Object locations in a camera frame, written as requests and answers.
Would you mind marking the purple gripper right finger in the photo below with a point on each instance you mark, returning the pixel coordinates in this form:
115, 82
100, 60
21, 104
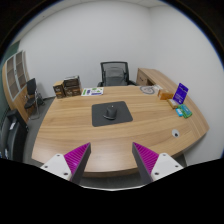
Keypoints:
151, 165

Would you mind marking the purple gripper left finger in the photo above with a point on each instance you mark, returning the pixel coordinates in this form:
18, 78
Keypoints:
71, 165

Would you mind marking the black computer mouse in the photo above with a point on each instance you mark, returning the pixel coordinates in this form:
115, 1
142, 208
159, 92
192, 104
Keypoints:
111, 113

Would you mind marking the dark grey mouse pad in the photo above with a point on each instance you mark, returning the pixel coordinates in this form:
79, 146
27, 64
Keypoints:
98, 110

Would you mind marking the blue small packet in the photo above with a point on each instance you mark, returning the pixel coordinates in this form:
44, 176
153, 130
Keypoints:
179, 112

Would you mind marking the wooden desk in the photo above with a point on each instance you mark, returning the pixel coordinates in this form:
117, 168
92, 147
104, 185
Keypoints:
68, 125

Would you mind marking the green packet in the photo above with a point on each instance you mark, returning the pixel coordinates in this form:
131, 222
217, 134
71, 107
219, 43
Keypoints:
185, 110

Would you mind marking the tan flat box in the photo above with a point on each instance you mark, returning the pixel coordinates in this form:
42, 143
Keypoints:
172, 103

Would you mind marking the black leather armchair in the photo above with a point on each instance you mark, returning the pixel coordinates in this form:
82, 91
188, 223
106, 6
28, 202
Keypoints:
13, 136

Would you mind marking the orange brown box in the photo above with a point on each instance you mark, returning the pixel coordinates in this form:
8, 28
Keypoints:
165, 94

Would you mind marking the purple standing sign card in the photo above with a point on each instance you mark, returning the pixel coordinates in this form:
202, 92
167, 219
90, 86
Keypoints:
180, 93

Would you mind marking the black visitor chair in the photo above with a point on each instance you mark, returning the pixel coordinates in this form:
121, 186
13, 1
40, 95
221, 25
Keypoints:
34, 98

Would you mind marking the white green leaflet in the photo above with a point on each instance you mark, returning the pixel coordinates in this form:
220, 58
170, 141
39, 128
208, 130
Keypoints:
93, 91

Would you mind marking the large dark brown box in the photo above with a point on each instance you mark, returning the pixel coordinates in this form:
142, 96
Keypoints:
72, 86

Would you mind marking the small brown cardboard box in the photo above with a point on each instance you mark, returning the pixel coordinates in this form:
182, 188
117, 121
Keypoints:
58, 88

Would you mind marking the wooden side cabinet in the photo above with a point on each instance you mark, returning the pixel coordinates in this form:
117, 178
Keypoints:
149, 77

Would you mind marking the grey mesh office chair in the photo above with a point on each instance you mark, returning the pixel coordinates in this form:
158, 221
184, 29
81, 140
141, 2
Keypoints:
115, 73

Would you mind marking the wooden glass door bookcase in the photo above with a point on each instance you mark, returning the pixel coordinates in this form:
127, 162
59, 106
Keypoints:
15, 78

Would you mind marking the white desk cable grommet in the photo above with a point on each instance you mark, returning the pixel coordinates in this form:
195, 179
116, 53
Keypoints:
175, 133

